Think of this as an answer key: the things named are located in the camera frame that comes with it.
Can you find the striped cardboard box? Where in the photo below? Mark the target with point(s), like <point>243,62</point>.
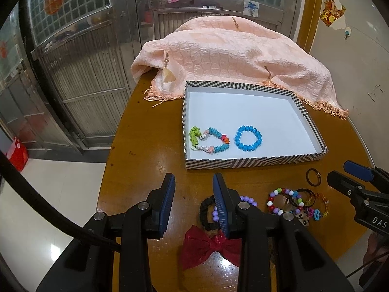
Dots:
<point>243,112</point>

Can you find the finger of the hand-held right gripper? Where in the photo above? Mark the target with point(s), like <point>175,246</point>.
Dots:
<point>357,167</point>
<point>340,181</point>

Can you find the cartoon wall decoration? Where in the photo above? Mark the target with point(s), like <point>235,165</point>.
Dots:
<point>332,12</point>

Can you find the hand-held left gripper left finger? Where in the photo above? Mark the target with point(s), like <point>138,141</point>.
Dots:
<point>168,200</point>

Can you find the wooden door frame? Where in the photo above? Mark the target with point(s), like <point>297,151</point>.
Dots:
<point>310,12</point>

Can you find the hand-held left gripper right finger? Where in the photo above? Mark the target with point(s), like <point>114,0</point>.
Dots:
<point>220,206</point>

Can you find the metal security door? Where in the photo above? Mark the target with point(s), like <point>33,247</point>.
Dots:
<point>91,82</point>

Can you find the blue flower sticker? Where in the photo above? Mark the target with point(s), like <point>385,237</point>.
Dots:
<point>251,8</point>

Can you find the round red window sticker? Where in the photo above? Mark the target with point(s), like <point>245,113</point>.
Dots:
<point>54,1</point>

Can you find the red bow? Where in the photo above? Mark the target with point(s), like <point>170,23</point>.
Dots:
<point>200,246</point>

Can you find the person's right hand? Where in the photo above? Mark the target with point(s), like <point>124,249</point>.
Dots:
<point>375,249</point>

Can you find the red bag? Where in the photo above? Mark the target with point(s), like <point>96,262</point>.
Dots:
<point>16,155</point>

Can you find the pink fringed cloth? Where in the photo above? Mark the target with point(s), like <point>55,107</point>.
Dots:
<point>228,51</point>

